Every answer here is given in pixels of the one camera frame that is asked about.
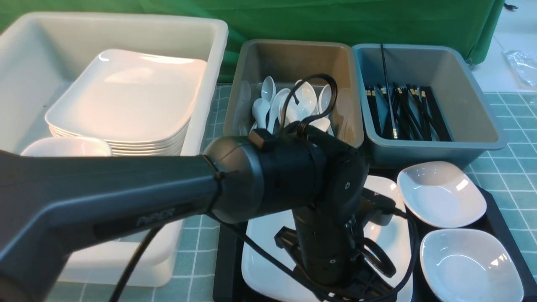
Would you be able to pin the pile of white spoons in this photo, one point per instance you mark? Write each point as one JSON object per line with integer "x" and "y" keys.
{"x": 268, "y": 111}

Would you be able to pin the black chopstick pair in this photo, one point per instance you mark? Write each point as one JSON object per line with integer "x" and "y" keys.
{"x": 395, "y": 135}

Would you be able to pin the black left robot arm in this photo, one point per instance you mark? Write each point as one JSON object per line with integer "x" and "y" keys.
{"x": 52, "y": 207}

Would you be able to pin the blue grey plastic bin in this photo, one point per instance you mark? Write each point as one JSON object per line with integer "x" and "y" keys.
{"x": 469, "y": 119}

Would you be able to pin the clear plastic bag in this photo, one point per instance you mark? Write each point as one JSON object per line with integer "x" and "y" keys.
{"x": 524, "y": 67}

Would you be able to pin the green cloth backdrop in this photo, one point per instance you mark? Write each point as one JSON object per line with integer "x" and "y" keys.
{"x": 466, "y": 26}

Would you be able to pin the stack of white small bowls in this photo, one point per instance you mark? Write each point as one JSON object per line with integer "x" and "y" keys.
{"x": 68, "y": 146}

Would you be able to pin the olive brown plastic bin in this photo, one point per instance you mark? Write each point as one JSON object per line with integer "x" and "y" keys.
{"x": 287, "y": 62}

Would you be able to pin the stack of white square plates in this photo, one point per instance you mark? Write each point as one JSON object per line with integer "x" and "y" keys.
{"x": 140, "y": 104}

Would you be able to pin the white small dish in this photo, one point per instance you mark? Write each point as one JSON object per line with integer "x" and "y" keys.
{"x": 467, "y": 265}
{"x": 441, "y": 195}

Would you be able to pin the green checkered table mat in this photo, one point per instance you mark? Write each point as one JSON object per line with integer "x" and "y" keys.
{"x": 194, "y": 272}

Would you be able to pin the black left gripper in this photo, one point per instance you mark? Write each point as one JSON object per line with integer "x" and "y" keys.
{"x": 338, "y": 265}

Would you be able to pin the black serving tray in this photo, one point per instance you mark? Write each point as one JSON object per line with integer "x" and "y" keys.
{"x": 511, "y": 217}

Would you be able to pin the pile of black chopsticks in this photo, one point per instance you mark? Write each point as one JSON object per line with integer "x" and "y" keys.
{"x": 416, "y": 110}

